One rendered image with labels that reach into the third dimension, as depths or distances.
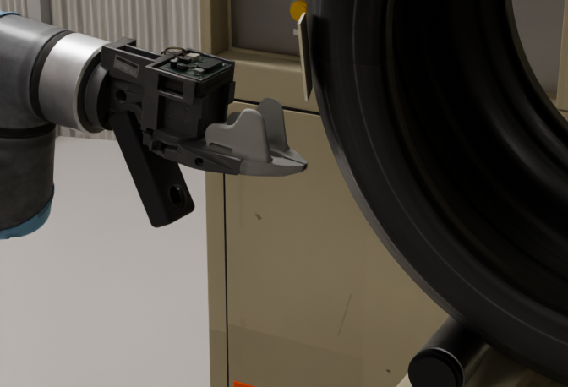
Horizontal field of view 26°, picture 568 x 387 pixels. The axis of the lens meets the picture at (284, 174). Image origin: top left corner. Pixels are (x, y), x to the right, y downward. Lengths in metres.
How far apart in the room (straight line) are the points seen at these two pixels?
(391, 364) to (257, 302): 0.23
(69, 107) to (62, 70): 0.03
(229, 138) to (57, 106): 0.17
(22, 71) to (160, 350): 1.72
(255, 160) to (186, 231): 2.35
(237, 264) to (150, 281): 1.27
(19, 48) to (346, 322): 0.83
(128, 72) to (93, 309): 1.93
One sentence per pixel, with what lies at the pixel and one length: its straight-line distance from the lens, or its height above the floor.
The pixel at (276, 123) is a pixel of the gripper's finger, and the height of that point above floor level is 1.04.
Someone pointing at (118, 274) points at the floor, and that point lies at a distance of 3.20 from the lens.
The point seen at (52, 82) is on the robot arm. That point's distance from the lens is 1.16.
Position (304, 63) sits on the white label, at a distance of 0.92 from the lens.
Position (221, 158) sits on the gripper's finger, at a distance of 1.09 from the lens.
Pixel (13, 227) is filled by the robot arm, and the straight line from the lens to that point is 1.26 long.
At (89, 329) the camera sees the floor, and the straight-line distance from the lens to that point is 2.94.
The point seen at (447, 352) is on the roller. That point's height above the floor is 0.92.
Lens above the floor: 1.40
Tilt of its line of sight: 21 degrees down
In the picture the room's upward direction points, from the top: straight up
